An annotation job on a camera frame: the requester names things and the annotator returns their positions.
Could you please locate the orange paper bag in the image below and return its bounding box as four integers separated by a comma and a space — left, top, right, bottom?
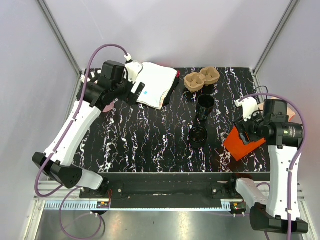
223, 102, 297, 162

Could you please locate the brown pulp cup carrier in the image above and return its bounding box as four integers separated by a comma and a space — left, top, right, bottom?
183, 72, 206, 93

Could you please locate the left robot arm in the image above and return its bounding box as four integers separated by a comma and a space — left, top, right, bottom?
32, 60, 145, 198

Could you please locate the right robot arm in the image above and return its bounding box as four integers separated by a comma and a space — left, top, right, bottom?
227, 97, 309, 235

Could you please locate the black tall coffee cup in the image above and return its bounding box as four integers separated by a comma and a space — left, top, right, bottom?
196, 94, 215, 121

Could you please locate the stack of white napkins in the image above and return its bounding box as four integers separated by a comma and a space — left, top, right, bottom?
132, 62, 178, 110

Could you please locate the pink holder cup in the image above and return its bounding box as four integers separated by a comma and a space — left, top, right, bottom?
102, 98, 118, 113

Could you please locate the black cloth under napkins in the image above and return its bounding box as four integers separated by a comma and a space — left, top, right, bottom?
162, 70, 181, 106

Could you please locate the black cup lid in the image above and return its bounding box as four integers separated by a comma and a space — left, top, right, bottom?
188, 125, 208, 149

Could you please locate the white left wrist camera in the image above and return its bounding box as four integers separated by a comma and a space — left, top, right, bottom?
124, 53, 143, 84

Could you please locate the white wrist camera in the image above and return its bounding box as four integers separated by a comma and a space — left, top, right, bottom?
124, 53, 143, 84
234, 97, 259, 122

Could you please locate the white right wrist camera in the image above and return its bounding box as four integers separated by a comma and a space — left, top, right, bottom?
234, 97, 259, 122

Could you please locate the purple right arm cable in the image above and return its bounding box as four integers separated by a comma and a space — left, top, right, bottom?
234, 92, 306, 240

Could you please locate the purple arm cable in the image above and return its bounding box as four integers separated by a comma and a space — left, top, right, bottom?
234, 92, 306, 240
34, 43, 130, 240

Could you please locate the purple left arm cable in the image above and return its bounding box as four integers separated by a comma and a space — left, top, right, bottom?
34, 43, 130, 240

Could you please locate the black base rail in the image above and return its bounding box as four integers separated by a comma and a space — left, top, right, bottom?
79, 172, 253, 211

